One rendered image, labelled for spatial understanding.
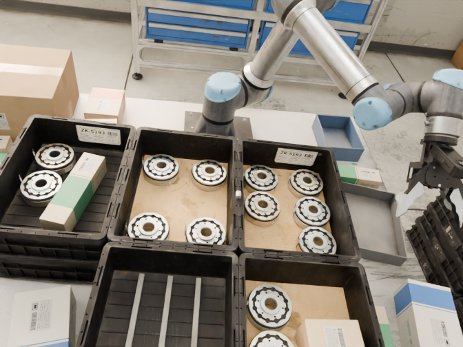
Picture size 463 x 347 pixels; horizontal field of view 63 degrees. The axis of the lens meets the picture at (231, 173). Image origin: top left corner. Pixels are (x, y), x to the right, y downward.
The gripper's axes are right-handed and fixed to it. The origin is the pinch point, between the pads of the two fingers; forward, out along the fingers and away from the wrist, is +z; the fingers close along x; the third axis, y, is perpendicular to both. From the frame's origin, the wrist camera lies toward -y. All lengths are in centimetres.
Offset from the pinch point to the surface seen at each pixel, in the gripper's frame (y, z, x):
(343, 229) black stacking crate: 14.1, 6.2, 14.2
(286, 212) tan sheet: 25.3, 5.4, 27.5
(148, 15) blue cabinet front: 178, -95, 109
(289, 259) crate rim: 2.5, 13.7, 30.0
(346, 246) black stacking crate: 10.8, 10.0, 13.8
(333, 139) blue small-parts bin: 72, -23, 3
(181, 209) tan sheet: 22, 9, 57
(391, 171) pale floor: 166, -18, -70
